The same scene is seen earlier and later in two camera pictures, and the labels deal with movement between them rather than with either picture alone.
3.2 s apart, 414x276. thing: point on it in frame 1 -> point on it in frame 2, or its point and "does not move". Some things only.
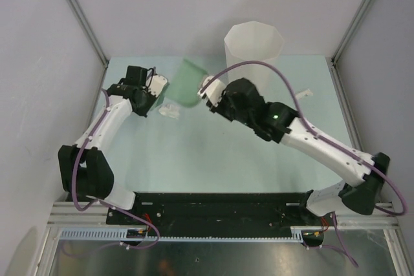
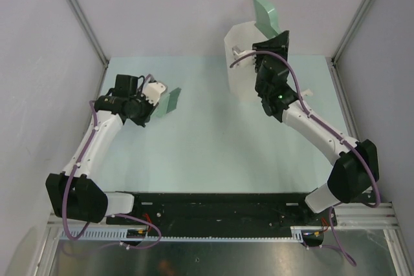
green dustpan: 185,84 -> 265,17
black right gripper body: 226,109 -> 259,87
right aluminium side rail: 347,111 does not move
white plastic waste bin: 253,41 does not move
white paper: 307,93 does not move
